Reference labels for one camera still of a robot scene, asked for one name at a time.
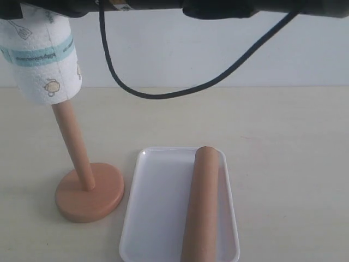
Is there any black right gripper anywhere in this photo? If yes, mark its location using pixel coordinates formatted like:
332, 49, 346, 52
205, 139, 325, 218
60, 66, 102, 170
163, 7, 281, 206
0, 0, 23, 20

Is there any printed white paper towel roll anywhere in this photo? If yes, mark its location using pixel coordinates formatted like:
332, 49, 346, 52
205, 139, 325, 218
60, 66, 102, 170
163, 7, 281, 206
1, 4, 82, 105

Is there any brown cardboard tube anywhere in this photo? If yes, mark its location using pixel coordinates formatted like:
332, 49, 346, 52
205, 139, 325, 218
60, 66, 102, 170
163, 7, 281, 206
180, 146, 220, 261

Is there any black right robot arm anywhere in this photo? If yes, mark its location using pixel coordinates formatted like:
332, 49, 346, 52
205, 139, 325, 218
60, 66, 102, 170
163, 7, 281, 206
1, 0, 348, 20

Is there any wooden paper towel holder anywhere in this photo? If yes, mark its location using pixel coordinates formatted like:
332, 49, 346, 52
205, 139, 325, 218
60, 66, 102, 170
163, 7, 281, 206
52, 100, 125, 223

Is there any white rectangular plastic tray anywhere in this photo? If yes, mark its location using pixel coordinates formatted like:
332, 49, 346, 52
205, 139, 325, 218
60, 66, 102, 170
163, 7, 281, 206
119, 147, 240, 261

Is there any black right camera cable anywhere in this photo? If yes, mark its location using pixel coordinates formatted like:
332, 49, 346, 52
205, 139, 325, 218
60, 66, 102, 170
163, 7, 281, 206
97, 0, 299, 100

